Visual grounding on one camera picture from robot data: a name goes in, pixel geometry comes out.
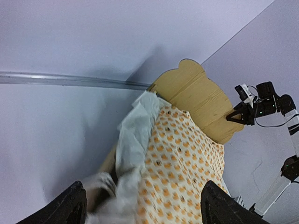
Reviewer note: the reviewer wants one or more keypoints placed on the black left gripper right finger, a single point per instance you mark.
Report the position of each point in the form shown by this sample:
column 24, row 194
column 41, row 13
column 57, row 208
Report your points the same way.
column 217, row 207

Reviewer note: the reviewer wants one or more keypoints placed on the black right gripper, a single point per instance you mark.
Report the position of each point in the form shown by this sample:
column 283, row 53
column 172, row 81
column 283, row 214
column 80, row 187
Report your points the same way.
column 265, row 103

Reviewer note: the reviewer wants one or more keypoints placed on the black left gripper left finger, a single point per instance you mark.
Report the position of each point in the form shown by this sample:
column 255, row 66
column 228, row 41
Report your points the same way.
column 67, row 208

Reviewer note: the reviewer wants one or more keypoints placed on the wooden pet bed frame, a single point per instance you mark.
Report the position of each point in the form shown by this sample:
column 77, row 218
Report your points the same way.
column 188, row 89

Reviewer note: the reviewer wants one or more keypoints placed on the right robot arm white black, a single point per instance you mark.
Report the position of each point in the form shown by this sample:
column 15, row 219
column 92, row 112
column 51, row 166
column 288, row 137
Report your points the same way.
column 262, row 161

